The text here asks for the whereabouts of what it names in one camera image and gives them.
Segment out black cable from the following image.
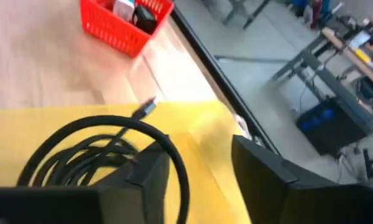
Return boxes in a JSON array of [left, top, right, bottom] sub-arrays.
[[16, 96, 190, 224]]

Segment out black computer tower blue lights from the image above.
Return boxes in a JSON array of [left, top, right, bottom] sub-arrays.
[[295, 98, 369, 156]]

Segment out clear plastic cable bundle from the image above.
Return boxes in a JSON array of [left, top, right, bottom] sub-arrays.
[[234, 113, 252, 139]]

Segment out red plastic basket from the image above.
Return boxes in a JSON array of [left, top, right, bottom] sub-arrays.
[[80, 0, 175, 59]]

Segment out white blue charger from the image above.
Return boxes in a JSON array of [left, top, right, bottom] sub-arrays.
[[113, 0, 136, 22]]

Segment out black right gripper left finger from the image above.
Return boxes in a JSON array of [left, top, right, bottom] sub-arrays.
[[0, 136, 171, 224]]

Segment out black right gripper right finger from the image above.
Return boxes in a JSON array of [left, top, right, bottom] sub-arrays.
[[231, 134, 373, 224]]

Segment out wooden desk with grey frame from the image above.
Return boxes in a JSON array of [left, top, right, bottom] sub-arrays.
[[269, 26, 373, 135]]

